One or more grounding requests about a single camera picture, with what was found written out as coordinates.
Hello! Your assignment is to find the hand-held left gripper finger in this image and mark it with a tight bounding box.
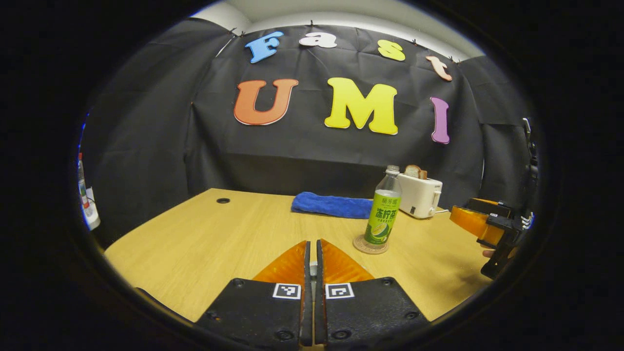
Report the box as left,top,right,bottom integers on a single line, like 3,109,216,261
195,240,312,349
314,239,429,349

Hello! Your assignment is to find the round beige coaster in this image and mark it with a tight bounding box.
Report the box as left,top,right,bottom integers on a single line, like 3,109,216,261
353,234,390,255

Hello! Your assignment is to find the green label water bottle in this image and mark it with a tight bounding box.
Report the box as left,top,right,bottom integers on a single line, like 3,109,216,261
364,165,403,245

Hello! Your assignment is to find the red cap plastic bottle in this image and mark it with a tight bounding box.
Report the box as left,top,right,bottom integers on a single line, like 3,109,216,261
77,153,94,217

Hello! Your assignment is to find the white toaster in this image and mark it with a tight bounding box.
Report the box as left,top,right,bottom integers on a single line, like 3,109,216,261
396,174,443,219

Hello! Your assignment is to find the blue towel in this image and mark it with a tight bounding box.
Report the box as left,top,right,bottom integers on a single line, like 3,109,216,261
291,192,374,219

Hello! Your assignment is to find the black backdrop cloth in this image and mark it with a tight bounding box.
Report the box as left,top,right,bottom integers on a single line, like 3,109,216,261
80,19,537,244

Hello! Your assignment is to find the white side table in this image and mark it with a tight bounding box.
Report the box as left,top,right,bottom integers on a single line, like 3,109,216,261
83,188,101,231

